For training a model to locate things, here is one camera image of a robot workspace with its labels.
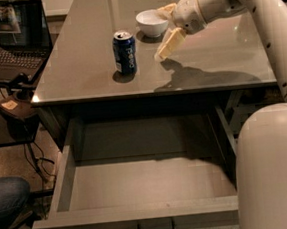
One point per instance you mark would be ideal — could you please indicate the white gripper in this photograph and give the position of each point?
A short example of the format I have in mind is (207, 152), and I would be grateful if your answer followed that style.
(188, 13)

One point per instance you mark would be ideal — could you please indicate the blue pepsi can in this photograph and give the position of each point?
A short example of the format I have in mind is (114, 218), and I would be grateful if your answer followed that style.
(124, 52)

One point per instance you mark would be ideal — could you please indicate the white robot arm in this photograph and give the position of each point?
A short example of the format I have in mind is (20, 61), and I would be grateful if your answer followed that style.
(261, 153)

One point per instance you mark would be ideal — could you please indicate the open grey top drawer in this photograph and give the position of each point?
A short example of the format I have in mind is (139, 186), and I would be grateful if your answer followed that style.
(115, 174)

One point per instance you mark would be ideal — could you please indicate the white ceramic bowl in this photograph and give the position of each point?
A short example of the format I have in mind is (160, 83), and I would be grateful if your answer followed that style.
(151, 24)

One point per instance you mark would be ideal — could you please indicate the black open laptop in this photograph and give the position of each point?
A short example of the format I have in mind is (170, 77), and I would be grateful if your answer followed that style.
(25, 43)

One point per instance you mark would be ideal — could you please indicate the yellow sticky note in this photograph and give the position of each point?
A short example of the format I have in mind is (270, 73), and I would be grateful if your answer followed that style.
(10, 105)

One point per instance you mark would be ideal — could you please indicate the black laptop stand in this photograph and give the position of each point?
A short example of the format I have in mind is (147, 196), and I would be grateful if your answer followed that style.
(18, 126)

